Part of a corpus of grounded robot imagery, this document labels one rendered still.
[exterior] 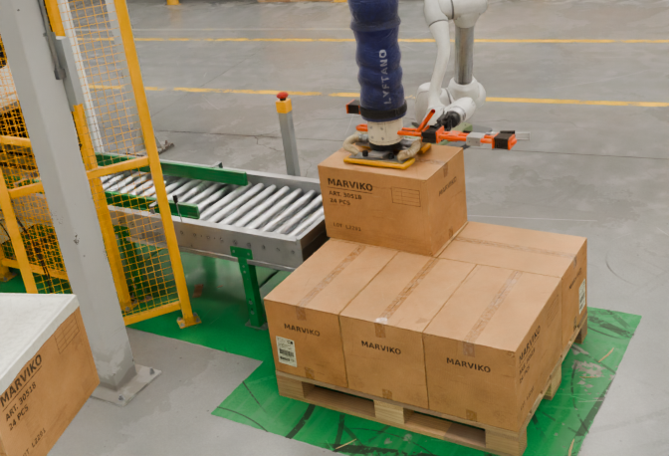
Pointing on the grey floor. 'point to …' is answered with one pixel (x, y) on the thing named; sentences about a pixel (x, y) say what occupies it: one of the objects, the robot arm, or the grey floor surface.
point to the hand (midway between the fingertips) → (435, 133)
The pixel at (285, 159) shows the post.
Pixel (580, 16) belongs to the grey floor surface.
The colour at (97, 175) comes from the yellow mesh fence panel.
